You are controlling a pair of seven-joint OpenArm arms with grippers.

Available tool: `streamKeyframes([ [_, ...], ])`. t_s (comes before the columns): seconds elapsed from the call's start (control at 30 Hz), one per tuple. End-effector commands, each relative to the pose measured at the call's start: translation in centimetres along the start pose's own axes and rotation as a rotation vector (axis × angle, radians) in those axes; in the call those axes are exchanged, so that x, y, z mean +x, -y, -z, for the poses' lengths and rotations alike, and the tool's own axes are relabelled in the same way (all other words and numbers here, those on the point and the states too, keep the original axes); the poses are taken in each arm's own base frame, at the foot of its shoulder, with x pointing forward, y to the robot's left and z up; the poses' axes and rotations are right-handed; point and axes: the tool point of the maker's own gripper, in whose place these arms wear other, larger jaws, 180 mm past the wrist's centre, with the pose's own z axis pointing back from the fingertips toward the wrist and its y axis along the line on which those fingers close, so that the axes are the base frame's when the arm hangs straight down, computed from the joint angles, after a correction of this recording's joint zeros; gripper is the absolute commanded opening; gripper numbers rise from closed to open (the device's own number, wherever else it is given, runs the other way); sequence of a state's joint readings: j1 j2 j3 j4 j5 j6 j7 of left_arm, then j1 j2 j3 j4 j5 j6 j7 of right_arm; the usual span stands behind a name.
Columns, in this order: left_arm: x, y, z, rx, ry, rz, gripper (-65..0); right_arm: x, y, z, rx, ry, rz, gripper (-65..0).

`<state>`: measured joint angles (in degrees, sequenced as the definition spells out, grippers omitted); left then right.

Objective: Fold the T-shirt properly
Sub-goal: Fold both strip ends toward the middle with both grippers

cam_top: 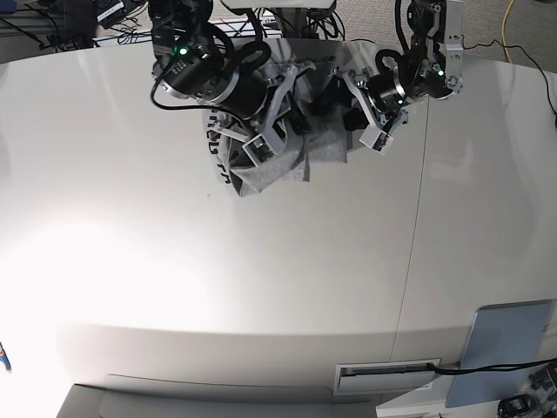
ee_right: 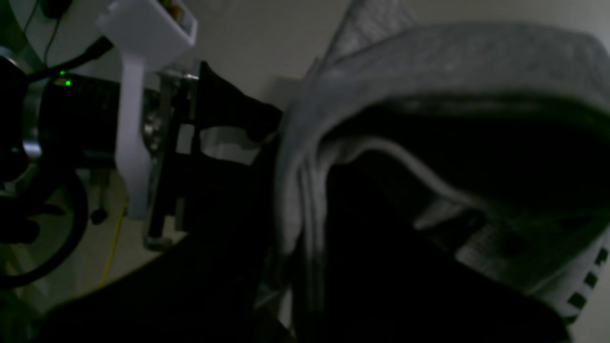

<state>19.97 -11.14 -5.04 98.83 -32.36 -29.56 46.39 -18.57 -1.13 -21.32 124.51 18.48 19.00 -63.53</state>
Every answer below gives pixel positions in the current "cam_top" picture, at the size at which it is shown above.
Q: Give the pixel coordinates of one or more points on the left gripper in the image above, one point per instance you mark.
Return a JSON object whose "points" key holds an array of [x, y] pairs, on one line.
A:
{"points": [[381, 99]]}

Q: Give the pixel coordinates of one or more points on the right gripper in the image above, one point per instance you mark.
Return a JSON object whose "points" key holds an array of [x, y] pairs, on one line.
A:
{"points": [[245, 103]]}

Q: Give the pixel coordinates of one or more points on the grey T-shirt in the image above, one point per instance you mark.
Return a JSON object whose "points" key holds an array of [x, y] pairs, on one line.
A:
{"points": [[291, 134]]}

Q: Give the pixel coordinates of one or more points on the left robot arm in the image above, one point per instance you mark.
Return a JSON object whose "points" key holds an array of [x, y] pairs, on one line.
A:
{"points": [[429, 64]]}

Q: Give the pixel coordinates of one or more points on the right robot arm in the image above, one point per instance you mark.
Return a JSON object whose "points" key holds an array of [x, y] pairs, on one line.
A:
{"points": [[189, 49]]}

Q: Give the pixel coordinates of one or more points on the white central stand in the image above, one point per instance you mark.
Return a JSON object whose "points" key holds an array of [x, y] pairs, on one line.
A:
{"points": [[297, 4]]}

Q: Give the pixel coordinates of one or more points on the blue-grey flat board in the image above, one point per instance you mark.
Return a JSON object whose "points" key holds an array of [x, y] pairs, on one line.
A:
{"points": [[500, 334]]}

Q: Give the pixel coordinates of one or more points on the black device bottom right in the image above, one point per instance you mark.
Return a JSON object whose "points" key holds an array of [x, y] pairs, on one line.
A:
{"points": [[517, 406]]}

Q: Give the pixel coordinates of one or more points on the orange blue tool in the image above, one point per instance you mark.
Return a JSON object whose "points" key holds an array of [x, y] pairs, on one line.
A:
{"points": [[5, 360]]}

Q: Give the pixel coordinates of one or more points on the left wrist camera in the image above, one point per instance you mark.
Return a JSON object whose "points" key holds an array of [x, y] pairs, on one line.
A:
{"points": [[375, 139]]}

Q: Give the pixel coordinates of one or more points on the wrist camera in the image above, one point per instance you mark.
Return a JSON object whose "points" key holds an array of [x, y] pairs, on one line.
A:
{"points": [[265, 146], [375, 139]]}

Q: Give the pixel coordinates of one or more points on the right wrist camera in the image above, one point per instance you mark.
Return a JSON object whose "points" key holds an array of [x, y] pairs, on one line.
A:
{"points": [[265, 146]]}

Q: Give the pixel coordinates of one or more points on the arm base mount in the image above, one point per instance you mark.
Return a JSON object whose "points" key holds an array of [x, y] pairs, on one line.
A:
{"points": [[111, 12]]}

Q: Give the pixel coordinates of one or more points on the white cable slot tray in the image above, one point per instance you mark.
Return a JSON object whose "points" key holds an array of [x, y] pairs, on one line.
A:
{"points": [[387, 377]]}

